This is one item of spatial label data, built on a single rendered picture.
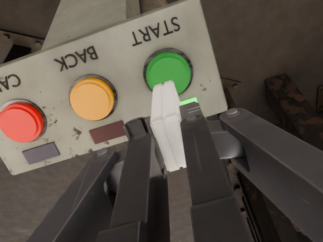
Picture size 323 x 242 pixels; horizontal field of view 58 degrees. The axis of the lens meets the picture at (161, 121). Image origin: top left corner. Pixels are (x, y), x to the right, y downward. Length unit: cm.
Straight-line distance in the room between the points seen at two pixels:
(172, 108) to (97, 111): 14
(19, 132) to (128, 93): 11
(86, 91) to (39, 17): 66
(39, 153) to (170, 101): 19
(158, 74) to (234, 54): 76
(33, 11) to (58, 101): 64
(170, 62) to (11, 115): 16
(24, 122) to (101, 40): 11
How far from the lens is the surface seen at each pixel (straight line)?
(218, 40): 97
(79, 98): 28
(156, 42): 27
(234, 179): 138
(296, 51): 110
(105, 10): 36
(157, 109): 16
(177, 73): 26
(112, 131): 29
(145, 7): 71
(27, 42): 96
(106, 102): 27
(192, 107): 17
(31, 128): 30
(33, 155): 33
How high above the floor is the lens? 83
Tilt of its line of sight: 47 degrees down
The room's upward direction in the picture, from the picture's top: 171 degrees clockwise
